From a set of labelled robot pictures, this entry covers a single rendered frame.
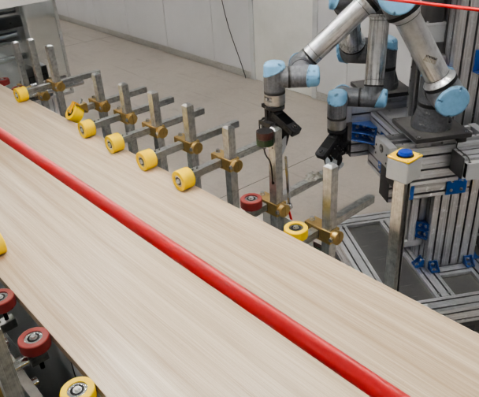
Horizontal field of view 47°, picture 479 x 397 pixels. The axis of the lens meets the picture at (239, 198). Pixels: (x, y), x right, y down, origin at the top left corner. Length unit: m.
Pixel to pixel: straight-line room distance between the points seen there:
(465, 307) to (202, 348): 1.51
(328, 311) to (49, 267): 0.86
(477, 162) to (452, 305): 0.72
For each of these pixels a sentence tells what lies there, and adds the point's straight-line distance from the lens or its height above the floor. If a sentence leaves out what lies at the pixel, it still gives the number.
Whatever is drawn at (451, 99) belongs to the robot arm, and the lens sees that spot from 2.05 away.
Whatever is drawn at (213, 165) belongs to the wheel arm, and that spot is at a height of 0.95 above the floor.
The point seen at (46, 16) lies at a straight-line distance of 4.17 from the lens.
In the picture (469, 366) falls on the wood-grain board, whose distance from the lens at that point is 1.44.
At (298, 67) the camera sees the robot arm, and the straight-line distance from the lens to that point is 1.96.
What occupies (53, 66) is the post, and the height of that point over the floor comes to 1.06.
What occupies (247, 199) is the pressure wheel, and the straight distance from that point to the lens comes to 2.01.
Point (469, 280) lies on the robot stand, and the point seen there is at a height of 0.21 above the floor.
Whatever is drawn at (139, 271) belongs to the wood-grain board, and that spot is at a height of 0.90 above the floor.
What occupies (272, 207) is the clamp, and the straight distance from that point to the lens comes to 2.05.
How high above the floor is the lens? 1.91
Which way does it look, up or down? 30 degrees down
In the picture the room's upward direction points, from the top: 4 degrees counter-clockwise
